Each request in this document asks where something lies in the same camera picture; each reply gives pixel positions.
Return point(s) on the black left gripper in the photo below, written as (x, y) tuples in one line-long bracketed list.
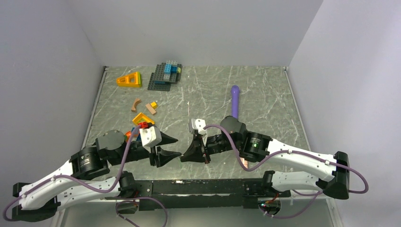
[(165, 156)]

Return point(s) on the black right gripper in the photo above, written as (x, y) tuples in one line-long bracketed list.
[(195, 152)]

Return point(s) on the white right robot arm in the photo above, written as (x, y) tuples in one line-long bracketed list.
[(325, 173)]

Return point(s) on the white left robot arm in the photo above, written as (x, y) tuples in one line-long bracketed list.
[(96, 171)]

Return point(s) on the yellow window brick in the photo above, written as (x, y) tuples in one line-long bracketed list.
[(141, 117)]

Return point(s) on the colourful brick boat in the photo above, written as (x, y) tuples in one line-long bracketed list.
[(134, 134)]

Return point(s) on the yellow cube block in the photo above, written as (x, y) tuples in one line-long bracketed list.
[(154, 105)]

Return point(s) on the straight tan wooden block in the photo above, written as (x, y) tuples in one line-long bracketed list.
[(150, 108)]

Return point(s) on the curved tan wooden block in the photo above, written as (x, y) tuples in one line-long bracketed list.
[(135, 104)]

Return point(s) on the grey blue brick stack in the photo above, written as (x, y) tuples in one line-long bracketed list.
[(165, 74)]

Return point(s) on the orange triangular brick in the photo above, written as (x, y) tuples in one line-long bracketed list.
[(130, 80)]

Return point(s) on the purple toy microphone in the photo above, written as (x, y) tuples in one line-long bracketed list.
[(235, 91)]

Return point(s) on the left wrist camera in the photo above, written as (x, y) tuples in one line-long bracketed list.
[(150, 137)]

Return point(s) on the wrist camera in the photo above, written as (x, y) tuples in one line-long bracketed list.
[(198, 125), (150, 137)]

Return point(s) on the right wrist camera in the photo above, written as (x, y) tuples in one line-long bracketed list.
[(198, 125)]

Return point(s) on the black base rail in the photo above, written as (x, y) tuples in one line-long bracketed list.
[(201, 193)]

